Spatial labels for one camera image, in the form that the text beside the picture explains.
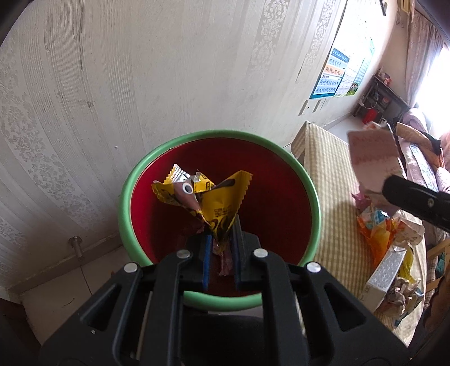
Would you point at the red plastic container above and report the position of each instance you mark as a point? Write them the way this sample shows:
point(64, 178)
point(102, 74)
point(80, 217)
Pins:
point(371, 114)

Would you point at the tan jacket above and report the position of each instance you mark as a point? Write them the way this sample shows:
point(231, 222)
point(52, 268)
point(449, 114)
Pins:
point(413, 135)

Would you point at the black metal shelf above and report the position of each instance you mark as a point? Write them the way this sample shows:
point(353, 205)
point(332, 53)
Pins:
point(386, 91)

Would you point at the red bucket with green rim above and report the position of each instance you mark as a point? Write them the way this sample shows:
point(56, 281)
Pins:
point(274, 176)

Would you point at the white wall plate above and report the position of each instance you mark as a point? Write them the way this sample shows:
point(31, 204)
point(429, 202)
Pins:
point(303, 107)

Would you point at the white grid chart poster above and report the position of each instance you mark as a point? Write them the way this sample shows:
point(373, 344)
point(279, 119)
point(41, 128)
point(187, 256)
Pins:
point(351, 79)

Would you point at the yellow black-print snack wrapper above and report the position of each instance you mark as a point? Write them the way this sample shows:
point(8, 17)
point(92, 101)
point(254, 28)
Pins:
point(218, 207)

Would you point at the crumpled printed wrapper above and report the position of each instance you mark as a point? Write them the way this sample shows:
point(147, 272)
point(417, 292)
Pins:
point(402, 297)

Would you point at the orange plastic wrapper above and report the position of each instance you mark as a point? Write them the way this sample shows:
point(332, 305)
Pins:
point(378, 242)

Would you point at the pink paper carton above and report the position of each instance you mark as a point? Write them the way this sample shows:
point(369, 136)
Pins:
point(372, 158)

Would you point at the crinkled pink wrapper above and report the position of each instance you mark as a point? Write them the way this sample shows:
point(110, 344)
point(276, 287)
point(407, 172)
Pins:
point(360, 201)

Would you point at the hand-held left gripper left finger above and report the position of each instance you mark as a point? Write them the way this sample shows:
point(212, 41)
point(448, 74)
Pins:
point(208, 260)

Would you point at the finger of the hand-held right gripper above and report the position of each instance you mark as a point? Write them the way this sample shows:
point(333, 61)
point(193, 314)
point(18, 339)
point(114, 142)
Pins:
point(415, 200)

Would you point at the wooden chair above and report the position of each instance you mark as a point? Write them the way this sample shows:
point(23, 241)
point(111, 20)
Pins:
point(439, 251)

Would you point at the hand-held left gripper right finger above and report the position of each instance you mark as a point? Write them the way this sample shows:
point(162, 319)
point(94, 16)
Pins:
point(236, 257)

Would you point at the blue white small wrapper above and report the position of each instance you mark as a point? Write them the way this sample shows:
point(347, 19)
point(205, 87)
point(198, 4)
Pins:
point(378, 217)

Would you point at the bright window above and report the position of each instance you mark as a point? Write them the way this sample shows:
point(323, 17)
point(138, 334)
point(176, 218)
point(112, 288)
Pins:
point(436, 84)

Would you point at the yellow checked tablecloth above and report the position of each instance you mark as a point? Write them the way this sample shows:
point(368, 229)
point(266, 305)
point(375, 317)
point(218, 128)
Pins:
point(334, 218)

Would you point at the yellow white wrapper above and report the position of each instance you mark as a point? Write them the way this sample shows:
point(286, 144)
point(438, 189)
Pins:
point(407, 267)

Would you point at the pink patterned curtain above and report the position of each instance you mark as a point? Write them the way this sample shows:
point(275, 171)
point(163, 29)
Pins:
point(422, 52)

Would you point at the patchwork bedspread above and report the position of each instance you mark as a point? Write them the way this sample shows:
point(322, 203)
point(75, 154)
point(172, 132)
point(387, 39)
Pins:
point(423, 169)

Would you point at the green blue chart poster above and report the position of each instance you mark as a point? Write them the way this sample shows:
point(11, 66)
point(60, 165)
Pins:
point(364, 65)

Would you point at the bed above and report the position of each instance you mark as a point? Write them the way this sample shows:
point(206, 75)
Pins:
point(422, 165)

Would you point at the white wall socket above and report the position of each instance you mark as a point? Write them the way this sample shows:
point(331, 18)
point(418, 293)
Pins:
point(323, 103)
point(316, 105)

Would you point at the metal wall peg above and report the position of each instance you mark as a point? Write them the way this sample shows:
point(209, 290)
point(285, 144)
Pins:
point(76, 246)

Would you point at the blue letter chart poster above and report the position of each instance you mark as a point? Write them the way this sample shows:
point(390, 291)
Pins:
point(328, 75)

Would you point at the dark wall-mounted rod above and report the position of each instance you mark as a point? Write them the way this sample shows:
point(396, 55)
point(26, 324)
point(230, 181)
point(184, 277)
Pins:
point(383, 7)

